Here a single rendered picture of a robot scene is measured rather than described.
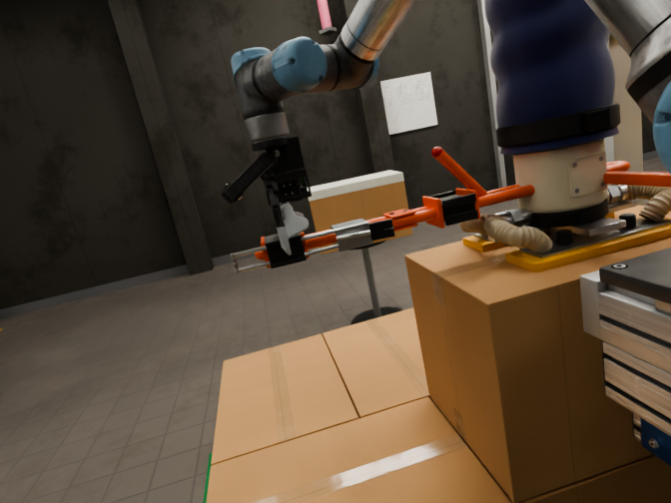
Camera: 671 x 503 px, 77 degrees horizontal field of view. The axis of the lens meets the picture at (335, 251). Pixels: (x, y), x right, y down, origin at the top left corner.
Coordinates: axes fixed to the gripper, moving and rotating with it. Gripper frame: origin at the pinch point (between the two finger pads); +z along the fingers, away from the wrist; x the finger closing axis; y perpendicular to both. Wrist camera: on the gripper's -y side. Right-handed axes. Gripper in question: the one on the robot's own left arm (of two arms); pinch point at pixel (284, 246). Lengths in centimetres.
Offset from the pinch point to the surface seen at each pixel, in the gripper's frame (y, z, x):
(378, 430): 12, 53, 10
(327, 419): 1, 53, 21
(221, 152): -51, -45, 523
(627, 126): 168, 1, 97
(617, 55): 164, -31, 97
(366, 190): 58, 11, 174
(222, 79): -26, -135, 524
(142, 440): -94, 108, 127
